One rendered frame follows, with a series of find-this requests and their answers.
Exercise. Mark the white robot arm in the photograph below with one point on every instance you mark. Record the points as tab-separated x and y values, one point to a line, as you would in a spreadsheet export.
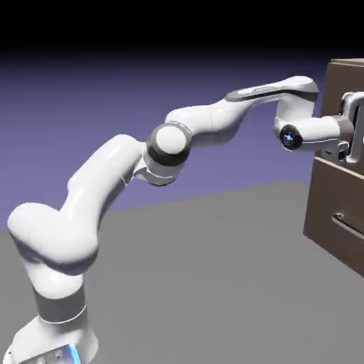
85	199

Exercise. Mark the brown wooden cabinet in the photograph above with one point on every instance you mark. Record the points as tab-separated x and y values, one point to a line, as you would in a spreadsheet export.
321	204

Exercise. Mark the brown drawer front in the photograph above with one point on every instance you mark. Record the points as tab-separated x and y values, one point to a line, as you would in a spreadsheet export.
332	85
324	196

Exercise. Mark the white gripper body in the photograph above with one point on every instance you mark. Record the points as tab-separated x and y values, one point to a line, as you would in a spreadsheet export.
359	113

